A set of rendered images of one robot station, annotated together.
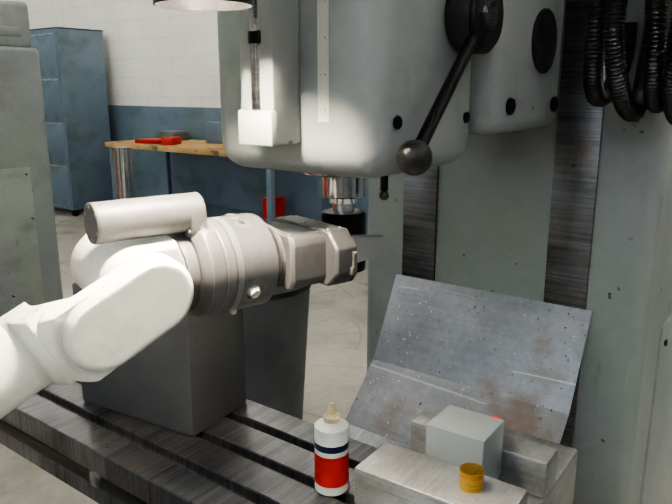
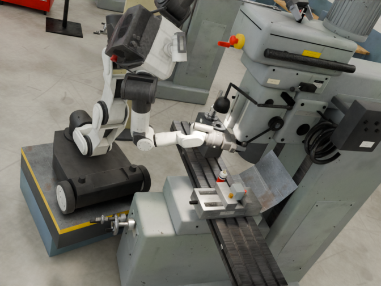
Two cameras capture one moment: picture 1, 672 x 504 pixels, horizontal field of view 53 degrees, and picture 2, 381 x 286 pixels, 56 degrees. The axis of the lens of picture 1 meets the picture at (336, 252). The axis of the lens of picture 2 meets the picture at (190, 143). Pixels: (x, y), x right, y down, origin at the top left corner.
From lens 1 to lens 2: 1.26 m
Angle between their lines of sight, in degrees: 30
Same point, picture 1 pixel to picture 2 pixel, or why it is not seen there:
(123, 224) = (198, 128)
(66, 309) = (183, 137)
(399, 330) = (263, 162)
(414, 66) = (255, 128)
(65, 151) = not seen: outside the picture
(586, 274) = (301, 179)
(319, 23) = (242, 114)
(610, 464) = (284, 220)
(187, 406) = (205, 151)
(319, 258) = (228, 147)
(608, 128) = not seen: hidden behind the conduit
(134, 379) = not seen: hidden behind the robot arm
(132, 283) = (194, 138)
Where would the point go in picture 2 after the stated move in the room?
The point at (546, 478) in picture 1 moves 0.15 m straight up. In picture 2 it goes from (245, 205) to (257, 184)
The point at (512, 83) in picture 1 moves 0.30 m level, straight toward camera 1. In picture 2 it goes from (285, 135) to (246, 148)
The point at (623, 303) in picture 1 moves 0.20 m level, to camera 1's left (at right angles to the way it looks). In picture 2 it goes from (303, 189) to (271, 169)
